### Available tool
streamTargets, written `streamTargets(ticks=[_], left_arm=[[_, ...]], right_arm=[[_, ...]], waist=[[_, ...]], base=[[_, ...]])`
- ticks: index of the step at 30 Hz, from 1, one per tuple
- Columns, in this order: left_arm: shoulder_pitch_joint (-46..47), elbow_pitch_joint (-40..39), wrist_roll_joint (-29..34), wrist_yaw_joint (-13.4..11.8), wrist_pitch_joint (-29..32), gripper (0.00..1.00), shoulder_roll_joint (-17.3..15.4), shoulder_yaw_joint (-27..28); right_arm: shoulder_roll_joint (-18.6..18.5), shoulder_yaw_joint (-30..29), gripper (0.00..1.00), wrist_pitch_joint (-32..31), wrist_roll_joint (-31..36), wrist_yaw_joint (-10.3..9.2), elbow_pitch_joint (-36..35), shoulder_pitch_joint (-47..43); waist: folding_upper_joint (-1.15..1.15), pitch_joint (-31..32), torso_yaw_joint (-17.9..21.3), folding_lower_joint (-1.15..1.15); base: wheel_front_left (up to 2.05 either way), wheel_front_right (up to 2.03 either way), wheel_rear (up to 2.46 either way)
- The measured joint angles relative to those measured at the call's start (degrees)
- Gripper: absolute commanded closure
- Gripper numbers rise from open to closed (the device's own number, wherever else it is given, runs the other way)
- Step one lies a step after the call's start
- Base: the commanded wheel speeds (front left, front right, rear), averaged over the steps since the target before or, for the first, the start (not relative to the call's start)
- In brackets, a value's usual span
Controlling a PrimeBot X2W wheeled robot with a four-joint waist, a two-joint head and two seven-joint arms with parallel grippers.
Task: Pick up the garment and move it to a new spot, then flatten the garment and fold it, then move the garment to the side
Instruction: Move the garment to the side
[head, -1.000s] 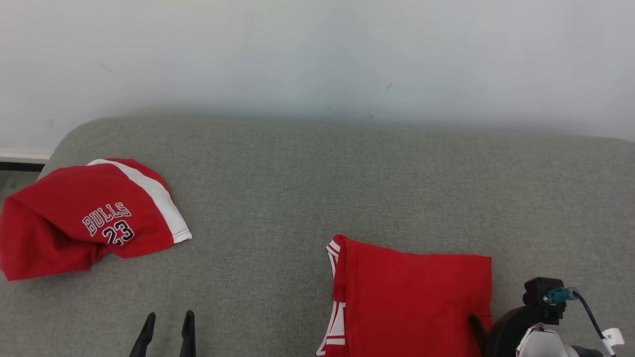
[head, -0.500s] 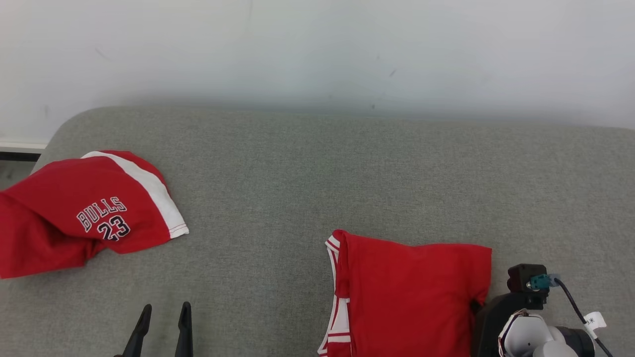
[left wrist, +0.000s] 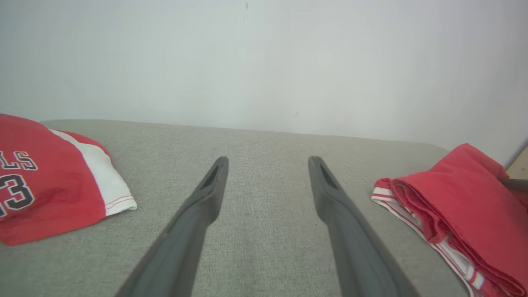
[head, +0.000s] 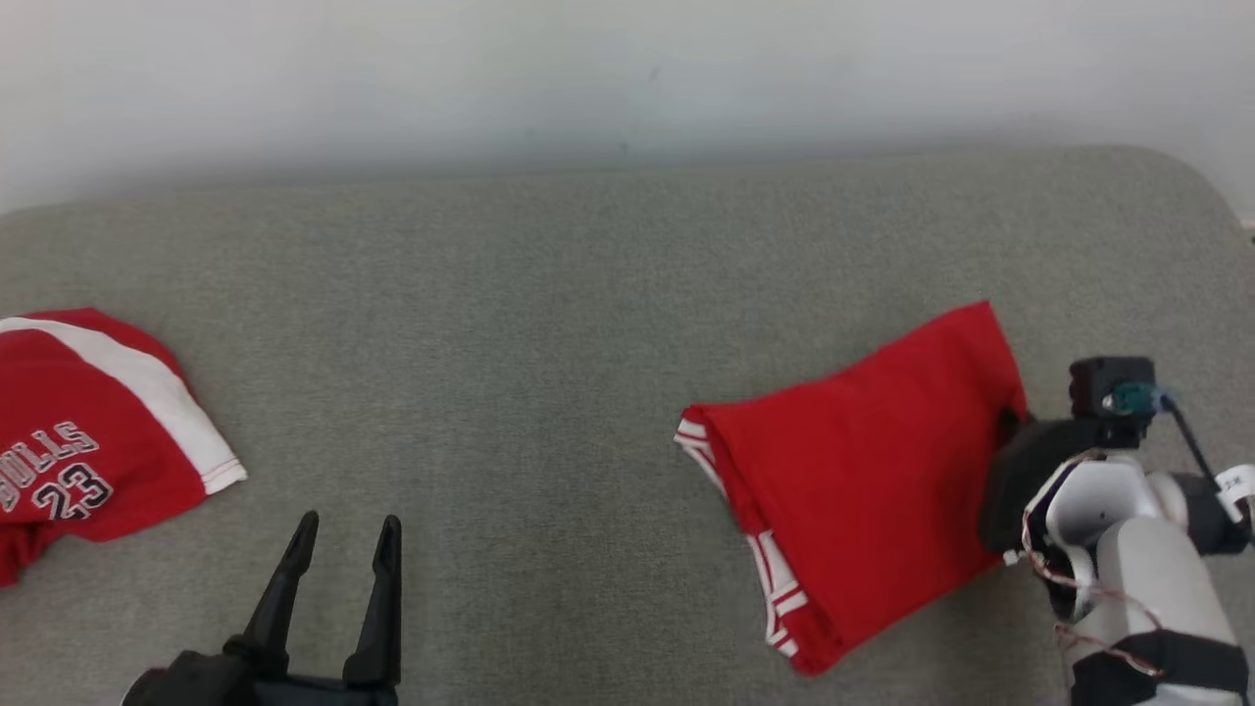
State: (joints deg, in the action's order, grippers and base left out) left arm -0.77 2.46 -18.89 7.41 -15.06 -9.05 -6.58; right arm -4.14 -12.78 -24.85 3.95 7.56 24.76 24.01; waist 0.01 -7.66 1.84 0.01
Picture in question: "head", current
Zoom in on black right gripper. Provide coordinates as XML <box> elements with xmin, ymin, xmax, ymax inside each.
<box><xmin>980</xmin><ymin>402</ymin><xmax>1119</xmax><ymax>555</ymax></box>

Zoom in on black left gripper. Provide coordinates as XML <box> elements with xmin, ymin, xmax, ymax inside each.
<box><xmin>123</xmin><ymin>510</ymin><xmax>403</xmax><ymax>706</ymax></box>

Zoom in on red jersey with striped trim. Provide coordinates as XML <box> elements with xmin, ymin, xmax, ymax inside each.
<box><xmin>675</xmin><ymin>301</ymin><xmax>1030</xmax><ymax>678</ymax></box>

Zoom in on red Bulls 23 shorts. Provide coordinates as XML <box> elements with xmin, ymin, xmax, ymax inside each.
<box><xmin>0</xmin><ymin>308</ymin><xmax>248</xmax><ymax>589</ymax></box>

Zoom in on black cable with teal plug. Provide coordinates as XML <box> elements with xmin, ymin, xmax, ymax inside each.
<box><xmin>1118</xmin><ymin>384</ymin><xmax>1222</xmax><ymax>486</ymax></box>

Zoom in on thin red white wire bundle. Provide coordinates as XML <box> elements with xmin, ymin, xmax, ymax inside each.
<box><xmin>1018</xmin><ymin>449</ymin><xmax>1173</xmax><ymax>680</ymax></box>

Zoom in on white cable label tag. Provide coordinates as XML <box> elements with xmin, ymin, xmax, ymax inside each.
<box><xmin>1214</xmin><ymin>465</ymin><xmax>1255</xmax><ymax>523</ymax></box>

